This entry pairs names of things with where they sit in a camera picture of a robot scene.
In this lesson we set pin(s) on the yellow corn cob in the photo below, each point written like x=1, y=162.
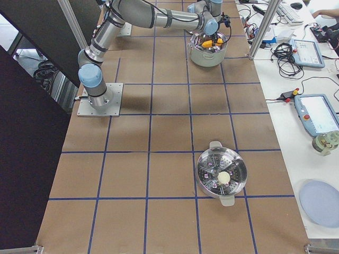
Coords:
x=212, y=43

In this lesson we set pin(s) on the far teach pendant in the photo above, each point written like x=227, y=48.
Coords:
x=306, y=53

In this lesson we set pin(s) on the black side panel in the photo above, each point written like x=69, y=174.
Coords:
x=33, y=129

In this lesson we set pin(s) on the steel steamer basket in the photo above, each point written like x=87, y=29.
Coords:
x=214, y=160

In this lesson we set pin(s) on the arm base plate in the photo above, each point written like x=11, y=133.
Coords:
x=125, y=31
x=108, y=104

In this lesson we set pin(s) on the near teach pendant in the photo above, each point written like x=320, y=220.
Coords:
x=316, y=113

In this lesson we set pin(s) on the aluminium frame post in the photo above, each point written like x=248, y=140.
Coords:
x=267, y=18

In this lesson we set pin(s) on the blue plate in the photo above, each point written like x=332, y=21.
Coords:
x=319, y=200

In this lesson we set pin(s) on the teach pendant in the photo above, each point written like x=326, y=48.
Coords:
x=306, y=53
x=316, y=113

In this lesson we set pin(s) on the pale green electric pot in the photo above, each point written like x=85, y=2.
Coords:
x=207, y=57

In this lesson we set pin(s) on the glass jar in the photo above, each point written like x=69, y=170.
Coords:
x=326, y=142

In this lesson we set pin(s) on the white keyboard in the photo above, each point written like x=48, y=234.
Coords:
x=289, y=14

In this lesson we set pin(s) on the white steamed bun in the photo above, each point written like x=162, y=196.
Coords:
x=223, y=177

